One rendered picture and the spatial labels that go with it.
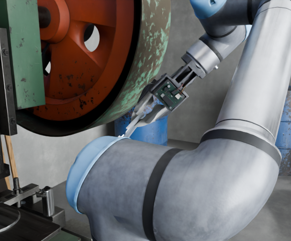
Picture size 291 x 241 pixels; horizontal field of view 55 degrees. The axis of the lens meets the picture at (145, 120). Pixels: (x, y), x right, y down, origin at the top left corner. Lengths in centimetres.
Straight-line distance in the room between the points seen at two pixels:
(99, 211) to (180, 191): 11
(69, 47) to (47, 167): 183
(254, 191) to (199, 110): 364
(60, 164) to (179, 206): 257
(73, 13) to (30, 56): 25
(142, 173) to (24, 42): 61
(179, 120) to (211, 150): 376
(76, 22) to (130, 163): 74
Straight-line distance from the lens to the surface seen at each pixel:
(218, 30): 61
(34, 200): 107
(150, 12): 82
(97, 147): 37
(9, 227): 82
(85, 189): 36
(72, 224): 105
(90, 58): 97
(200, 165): 30
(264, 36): 45
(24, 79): 84
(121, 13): 86
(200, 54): 65
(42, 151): 265
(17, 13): 84
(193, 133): 403
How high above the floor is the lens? 120
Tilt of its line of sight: 13 degrees down
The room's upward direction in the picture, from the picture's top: straight up
